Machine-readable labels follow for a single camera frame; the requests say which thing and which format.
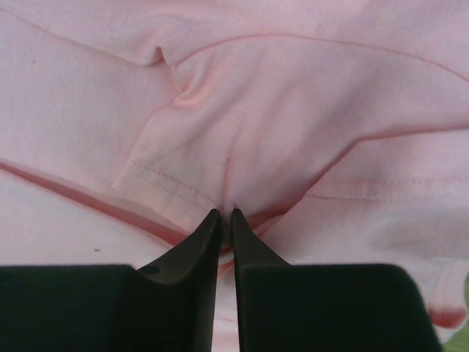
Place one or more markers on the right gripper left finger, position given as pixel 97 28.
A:
pixel 166 305

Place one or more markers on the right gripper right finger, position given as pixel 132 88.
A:
pixel 350 307

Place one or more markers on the pink t shirt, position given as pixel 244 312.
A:
pixel 339 128

